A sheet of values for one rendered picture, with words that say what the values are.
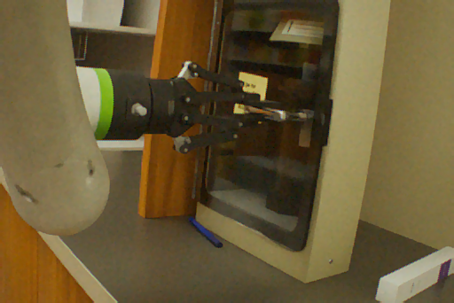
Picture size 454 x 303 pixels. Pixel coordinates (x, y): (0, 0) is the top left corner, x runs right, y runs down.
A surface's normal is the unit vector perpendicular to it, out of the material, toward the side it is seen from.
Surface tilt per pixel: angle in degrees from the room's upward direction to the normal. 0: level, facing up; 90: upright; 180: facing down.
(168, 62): 90
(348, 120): 90
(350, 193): 90
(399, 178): 90
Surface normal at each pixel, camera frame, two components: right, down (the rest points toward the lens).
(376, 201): -0.79, 0.01
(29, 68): 0.57, 0.68
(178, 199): 0.59, 0.21
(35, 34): 0.76, 0.56
